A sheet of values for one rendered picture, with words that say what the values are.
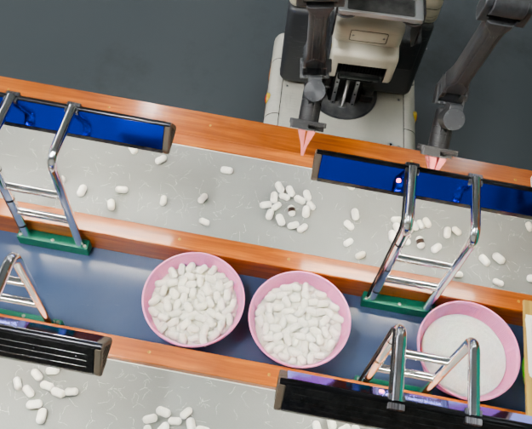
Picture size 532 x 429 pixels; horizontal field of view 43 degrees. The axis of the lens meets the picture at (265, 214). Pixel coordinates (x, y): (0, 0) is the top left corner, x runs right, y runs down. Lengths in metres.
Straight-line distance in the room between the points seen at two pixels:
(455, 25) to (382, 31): 1.48
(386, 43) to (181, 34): 1.38
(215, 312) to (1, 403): 0.56
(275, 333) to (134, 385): 0.38
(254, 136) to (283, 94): 0.78
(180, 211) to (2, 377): 0.63
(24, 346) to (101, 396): 0.36
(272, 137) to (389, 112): 0.88
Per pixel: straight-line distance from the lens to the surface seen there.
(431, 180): 1.64
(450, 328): 1.89
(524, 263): 2.05
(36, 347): 1.43
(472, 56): 1.76
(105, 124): 1.68
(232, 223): 1.91
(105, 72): 3.27
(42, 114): 1.73
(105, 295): 1.90
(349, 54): 2.27
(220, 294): 1.81
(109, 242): 1.92
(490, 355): 1.90
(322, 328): 1.79
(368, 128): 2.75
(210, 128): 2.06
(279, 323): 1.80
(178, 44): 3.37
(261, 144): 2.03
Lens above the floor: 2.40
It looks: 59 degrees down
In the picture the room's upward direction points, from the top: 8 degrees clockwise
